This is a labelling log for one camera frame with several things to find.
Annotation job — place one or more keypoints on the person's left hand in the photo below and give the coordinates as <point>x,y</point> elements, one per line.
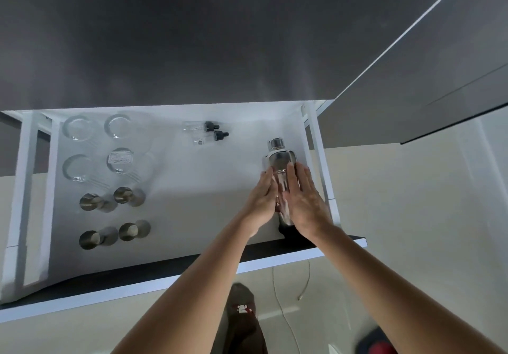
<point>258,205</point>

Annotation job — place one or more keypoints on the person's right hand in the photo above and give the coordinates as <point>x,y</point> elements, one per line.
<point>307,211</point>

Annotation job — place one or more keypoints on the person's right fingers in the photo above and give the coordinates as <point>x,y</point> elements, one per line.
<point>298,181</point>

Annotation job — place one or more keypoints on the person's left fingers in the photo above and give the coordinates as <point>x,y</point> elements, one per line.
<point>266,181</point>

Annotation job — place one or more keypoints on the steel cocktail shaker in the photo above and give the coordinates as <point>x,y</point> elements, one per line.
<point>280,161</point>

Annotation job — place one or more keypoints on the person's left forearm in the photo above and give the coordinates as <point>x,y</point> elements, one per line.
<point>190,294</point>

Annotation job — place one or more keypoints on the person's right forearm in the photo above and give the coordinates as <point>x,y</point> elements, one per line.
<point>389,294</point>

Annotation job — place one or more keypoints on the white table leg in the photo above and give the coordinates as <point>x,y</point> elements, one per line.
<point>322,167</point>
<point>22,191</point>

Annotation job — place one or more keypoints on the clear dropper bottle black cap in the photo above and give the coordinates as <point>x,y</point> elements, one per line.
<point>208,138</point>
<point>196,126</point>

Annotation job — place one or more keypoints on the steel jigger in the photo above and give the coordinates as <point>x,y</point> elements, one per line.
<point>126,195</point>
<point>93,238</point>
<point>131,230</point>
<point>93,202</point>

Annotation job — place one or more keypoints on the clear glass with white label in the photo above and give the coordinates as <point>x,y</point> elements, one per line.
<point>121,160</point>

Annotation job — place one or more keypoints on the clear drinking glass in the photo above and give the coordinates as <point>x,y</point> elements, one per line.
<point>78,128</point>
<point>78,167</point>
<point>119,126</point>

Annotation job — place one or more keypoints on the dark grey cabinet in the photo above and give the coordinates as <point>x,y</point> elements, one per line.
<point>436,80</point>

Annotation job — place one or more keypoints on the red and dark shoe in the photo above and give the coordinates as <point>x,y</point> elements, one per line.
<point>377,344</point>

